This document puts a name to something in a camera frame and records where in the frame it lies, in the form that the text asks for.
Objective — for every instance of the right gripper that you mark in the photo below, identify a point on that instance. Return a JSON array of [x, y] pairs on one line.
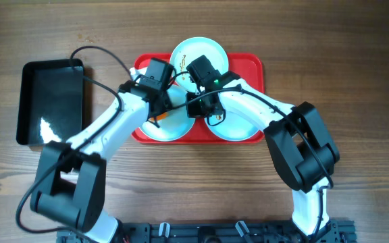
[[194, 113]]

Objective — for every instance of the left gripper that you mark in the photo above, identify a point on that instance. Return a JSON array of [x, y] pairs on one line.
[[163, 105]]

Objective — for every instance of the orange sponge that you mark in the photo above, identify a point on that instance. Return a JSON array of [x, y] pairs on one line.
[[157, 118]]

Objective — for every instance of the light blue plate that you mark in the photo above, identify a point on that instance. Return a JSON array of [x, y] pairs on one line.
[[231, 127], [176, 122], [198, 49]]

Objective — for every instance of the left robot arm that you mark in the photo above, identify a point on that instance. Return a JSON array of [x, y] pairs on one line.
[[69, 186]]

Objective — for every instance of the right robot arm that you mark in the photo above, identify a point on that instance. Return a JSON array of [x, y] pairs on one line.
[[301, 148]]

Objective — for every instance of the red plastic tray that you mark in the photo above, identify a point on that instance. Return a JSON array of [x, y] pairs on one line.
[[247, 65]]

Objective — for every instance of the black rectangular water tray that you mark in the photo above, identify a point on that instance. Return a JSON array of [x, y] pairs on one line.
[[51, 101]]

